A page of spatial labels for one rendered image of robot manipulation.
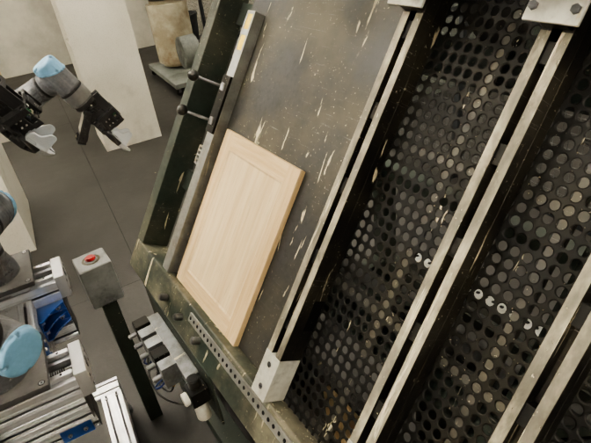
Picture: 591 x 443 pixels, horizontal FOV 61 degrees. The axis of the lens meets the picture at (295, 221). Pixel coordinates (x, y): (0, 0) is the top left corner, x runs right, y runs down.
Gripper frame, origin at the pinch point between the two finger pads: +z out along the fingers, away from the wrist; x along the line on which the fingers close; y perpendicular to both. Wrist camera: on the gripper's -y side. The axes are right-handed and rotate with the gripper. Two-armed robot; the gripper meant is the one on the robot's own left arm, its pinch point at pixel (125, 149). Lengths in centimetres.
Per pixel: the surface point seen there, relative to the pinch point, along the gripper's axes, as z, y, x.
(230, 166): 20.2, 21.6, -19.8
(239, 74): 5.3, 44.8, -5.1
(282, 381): 41, -7, -82
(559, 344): 19, 39, -131
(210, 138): 14.9, 23.2, -5.8
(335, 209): 17, 32, -75
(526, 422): 25, 27, -134
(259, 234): 28, 14, -47
